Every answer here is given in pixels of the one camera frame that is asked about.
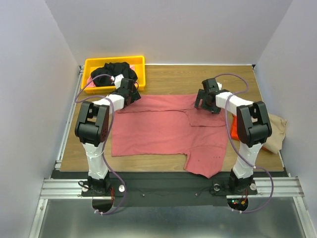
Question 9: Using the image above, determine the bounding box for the yellow plastic bin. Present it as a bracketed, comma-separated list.
[81, 56, 146, 91]

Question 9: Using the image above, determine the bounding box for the folded orange t shirt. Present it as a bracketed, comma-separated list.
[230, 116, 271, 148]

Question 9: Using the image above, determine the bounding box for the light pink t shirt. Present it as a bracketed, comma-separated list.
[85, 64, 139, 88]

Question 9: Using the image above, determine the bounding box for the black t shirt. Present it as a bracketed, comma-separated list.
[90, 61, 138, 87]

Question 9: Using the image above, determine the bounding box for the pink red t shirt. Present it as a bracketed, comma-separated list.
[111, 94, 228, 178]

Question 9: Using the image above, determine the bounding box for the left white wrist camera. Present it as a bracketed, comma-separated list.
[111, 74, 124, 88]

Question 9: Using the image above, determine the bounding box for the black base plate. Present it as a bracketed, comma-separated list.
[53, 171, 258, 208]

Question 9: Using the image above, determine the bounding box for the folded beige t shirt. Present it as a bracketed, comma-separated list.
[264, 114, 288, 154]

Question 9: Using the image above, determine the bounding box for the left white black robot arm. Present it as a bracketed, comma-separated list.
[75, 78, 141, 196]

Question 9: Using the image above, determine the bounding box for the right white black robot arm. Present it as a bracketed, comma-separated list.
[195, 78, 272, 193]

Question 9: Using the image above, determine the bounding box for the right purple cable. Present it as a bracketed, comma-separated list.
[215, 73, 275, 214]

